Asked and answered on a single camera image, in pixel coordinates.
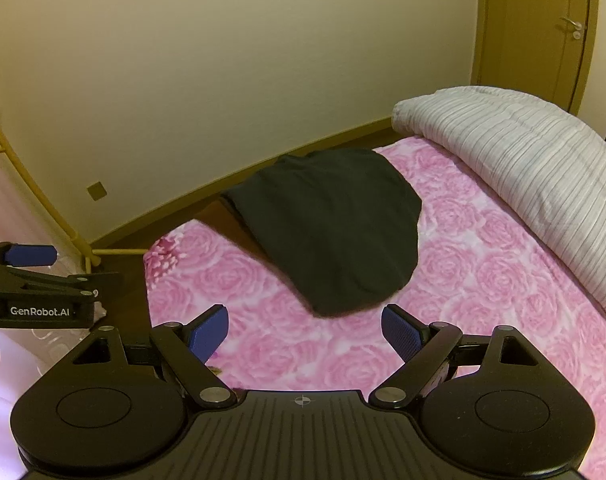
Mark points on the yellow clothes rack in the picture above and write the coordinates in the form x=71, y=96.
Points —
x=90, y=258

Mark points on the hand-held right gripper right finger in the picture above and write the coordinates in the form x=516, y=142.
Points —
x=400, y=332

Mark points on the wooden door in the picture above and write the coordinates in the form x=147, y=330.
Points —
x=528, y=25

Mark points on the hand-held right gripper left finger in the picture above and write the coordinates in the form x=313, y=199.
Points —
x=210, y=332

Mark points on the pink floral blanket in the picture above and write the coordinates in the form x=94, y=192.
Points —
x=483, y=285

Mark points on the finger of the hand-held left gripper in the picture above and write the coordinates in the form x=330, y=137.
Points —
x=30, y=255
x=73, y=282

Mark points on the black garment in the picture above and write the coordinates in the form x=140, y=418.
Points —
x=333, y=230

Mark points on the light pink striped pillow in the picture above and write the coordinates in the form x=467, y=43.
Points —
x=533, y=170

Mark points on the low wall socket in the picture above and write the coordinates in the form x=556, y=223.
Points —
x=97, y=190

